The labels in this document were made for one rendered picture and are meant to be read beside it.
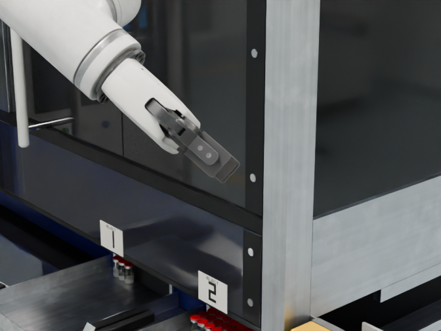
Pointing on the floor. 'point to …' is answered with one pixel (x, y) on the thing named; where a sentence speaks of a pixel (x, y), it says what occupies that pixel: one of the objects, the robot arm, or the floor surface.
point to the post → (289, 161)
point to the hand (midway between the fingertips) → (220, 165)
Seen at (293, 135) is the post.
